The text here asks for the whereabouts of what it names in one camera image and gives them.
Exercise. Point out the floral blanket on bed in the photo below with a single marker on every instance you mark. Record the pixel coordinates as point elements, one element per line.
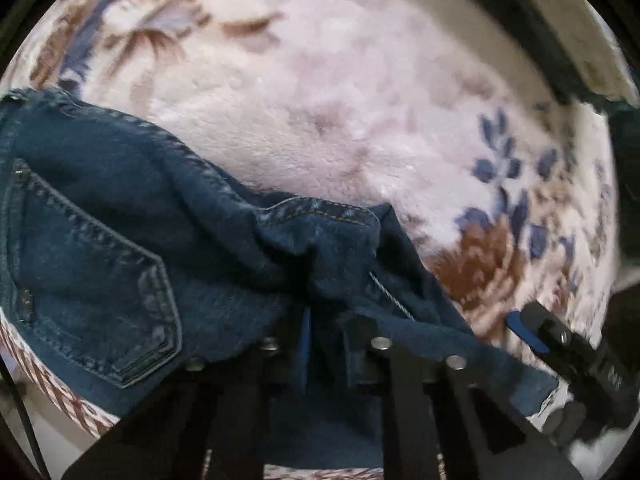
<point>325,85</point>

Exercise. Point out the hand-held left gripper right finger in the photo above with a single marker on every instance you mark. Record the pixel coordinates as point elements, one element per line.
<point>415,410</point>

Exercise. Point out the blue denim pants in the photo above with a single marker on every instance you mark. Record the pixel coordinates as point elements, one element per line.
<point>100,210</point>

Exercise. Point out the dark teal duvet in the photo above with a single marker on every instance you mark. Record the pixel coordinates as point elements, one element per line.
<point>627,185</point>

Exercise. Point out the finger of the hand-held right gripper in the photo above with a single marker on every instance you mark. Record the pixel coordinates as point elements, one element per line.
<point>542,332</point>

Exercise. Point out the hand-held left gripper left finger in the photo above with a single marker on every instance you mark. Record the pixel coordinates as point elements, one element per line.
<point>235,400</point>

